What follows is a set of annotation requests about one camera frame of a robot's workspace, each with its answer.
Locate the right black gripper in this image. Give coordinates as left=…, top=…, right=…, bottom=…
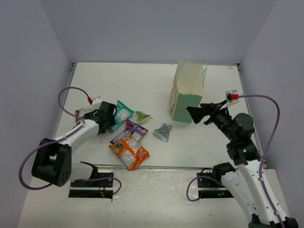
left=187, top=99, right=237, bottom=142

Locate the red chips bag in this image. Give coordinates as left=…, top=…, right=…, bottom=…
left=75, top=108, right=93, bottom=125

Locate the orange snack packet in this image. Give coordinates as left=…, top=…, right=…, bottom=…
left=109, top=135, right=150, bottom=171

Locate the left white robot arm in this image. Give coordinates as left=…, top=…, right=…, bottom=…
left=31, top=102, right=117, bottom=187

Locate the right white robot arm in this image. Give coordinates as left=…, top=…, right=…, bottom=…
left=187, top=101, right=299, bottom=228

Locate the green paper bag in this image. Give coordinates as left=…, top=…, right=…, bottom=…
left=169, top=60, right=208, bottom=123

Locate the teal snack packet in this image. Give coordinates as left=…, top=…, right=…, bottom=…
left=108, top=100, right=134, bottom=133

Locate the purple snack packet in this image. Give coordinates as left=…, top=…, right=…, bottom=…
left=110, top=120, right=148, bottom=144

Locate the small green wrapper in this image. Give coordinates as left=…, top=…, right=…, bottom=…
left=135, top=111, right=152, bottom=124

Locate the silver foil wrapper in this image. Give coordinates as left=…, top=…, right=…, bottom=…
left=153, top=123, right=171, bottom=142

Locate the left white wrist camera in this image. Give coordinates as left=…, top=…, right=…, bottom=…
left=91, top=96, right=103, bottom=110

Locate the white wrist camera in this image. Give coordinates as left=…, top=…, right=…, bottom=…
left=220, top=90, right=239, bottom=110
left=91, top=96, right=103, bottom=110

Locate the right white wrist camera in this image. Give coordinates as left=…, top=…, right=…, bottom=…
left=220, top=90, right=239, bottom=110

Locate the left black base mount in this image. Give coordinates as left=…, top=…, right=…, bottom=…
left=68, top=172, right=114, bottom=199

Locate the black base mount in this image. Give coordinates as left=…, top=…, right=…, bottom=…
left=197, top=178, right=233, bottom=199
left=68, top=172, right=114, bottom=199

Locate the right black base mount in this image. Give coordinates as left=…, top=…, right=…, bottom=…
left=197, top=178, right=233, bottom=199

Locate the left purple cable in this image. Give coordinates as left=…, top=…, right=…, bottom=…
left=18, top=87, right=92, bottom=190

